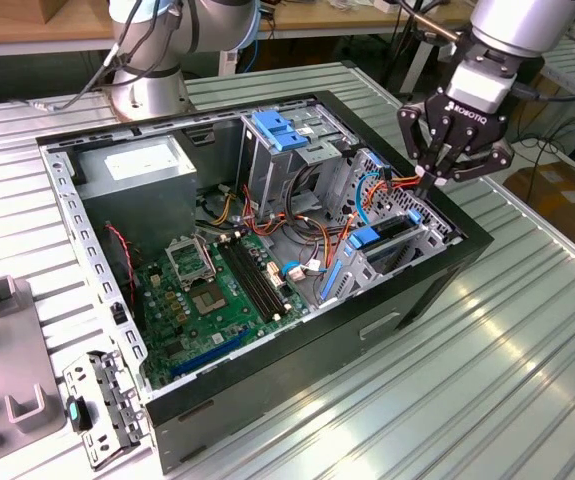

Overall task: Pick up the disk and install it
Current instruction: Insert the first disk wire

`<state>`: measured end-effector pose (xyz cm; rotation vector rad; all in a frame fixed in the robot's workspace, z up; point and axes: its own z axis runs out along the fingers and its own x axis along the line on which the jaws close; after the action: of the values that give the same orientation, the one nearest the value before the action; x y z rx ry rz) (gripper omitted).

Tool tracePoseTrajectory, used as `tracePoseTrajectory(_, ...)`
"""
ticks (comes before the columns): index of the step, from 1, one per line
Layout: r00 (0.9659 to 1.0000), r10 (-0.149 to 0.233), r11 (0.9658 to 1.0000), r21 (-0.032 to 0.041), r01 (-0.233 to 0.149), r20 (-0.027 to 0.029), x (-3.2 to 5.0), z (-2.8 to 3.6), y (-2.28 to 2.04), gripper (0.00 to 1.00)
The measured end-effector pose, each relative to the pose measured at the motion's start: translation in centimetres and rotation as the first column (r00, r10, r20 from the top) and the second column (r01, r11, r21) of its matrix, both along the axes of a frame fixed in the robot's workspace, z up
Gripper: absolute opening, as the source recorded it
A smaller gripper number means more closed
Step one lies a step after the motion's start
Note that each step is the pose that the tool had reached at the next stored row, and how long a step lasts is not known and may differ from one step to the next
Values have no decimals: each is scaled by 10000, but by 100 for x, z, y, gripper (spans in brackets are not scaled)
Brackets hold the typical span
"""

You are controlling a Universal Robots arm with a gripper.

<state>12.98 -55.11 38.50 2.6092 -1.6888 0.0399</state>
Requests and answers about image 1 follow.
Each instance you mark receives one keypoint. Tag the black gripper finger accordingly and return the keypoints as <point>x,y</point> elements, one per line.
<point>409,130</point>
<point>487,162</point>

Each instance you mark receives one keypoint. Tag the hard disk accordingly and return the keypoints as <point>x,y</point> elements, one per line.
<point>364,237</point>

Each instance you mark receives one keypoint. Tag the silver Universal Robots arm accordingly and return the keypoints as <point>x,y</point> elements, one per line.
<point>222,25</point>

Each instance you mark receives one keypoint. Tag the grey metal disk bay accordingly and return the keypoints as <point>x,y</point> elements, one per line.
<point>354,282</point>

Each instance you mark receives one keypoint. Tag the black tripod stand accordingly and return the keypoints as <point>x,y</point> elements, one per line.
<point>401,55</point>

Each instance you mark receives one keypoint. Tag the large flat cardboard box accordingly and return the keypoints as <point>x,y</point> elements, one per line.
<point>557,210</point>

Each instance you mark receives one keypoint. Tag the blue drive cage latch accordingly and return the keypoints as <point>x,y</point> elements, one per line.
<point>279,132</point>

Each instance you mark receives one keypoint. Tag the wooden desk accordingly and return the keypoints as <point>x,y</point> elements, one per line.
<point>327,20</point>

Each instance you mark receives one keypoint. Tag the grey optical drive cage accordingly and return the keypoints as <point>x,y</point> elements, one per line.
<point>267,175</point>

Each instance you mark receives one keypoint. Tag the black RAM slot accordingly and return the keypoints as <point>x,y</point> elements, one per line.
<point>257,277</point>
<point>246,282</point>

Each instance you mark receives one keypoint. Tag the green motherboard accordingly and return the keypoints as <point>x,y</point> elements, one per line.
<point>239,315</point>

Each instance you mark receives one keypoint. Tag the CPU socket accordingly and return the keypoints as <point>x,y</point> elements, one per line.
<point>208,300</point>

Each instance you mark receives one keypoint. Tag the black open PC case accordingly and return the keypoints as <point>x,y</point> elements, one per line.
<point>287,380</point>

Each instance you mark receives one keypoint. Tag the grey power supply unit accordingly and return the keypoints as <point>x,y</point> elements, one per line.
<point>137,200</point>

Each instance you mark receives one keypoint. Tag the blue expansion slot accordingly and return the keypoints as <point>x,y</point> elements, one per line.
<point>209,352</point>

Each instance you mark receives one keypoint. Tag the black case fan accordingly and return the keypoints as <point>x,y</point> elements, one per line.
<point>123,280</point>

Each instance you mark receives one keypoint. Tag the small brown box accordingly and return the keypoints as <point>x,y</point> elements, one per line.
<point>52,10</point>

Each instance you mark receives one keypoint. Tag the black latch with teal tab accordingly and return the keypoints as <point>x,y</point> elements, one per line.
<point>78,414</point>

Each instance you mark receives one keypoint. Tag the grey parts rack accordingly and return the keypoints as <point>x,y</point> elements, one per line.
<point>12,350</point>

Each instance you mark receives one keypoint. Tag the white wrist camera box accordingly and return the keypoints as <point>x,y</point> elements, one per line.
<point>477,85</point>

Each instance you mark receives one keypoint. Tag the metal card retention bracket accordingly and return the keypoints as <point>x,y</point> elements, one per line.
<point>112,400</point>

